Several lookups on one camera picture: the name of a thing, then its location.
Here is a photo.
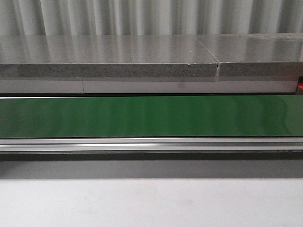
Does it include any grey granite slab left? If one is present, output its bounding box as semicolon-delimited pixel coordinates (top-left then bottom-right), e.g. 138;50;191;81
0;35;217;78

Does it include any grey granite slab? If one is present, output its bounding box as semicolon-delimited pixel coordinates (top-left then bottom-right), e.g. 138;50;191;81
0;35;217;78
196;34;303;79

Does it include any grey granite slab right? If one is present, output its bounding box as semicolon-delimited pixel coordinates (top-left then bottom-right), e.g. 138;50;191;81
196;34;303;79

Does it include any green conveyor belt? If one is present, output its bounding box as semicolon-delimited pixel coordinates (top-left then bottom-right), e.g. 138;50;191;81
0;95;303;138

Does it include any red plastic tray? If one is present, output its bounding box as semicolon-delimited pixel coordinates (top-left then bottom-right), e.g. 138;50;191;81
296;82;303;95

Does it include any white pleated curtain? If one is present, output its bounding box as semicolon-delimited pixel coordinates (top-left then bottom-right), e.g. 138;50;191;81
0;0;303;35

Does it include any aluminium conveyor side rail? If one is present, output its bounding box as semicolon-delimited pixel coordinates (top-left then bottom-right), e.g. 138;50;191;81
0;137;303;155

